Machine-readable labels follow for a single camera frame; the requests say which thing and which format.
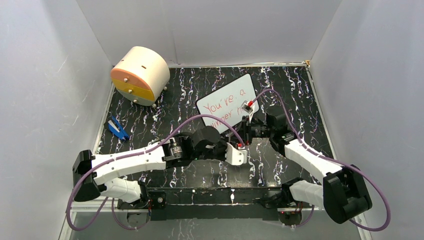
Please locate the cream cylindrical drawer box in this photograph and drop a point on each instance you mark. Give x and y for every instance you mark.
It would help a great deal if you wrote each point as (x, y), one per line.
(141, 76)

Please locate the blue white eraser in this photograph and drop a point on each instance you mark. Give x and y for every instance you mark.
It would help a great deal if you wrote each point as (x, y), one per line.
(117, 129)

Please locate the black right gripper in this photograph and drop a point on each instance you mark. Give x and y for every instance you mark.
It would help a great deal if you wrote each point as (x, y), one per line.
(247, 129)

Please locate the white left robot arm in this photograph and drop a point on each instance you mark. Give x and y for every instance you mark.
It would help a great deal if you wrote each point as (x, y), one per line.
(96, 175)

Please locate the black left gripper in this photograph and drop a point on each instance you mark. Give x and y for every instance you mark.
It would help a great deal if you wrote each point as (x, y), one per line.
(223, 155)

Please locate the aluminium frame rail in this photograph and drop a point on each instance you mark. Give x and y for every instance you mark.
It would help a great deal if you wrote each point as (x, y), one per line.
(341, 203)

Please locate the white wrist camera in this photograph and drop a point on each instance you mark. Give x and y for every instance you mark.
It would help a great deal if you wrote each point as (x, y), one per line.
(248, 108)
(236, 156)

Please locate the white board black frame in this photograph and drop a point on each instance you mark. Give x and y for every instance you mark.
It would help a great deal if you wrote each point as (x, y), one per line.
(226, 102)

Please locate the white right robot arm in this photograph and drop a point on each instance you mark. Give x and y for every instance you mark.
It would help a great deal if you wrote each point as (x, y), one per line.
(329, 175)

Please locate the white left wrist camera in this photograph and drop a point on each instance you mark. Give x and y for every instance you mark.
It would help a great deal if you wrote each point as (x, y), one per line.
(236, 156)

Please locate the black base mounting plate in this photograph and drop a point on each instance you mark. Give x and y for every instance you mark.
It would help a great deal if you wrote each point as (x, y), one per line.
(215, 203)

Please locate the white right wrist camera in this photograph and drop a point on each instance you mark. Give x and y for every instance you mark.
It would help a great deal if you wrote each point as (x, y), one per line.
(248, 108)

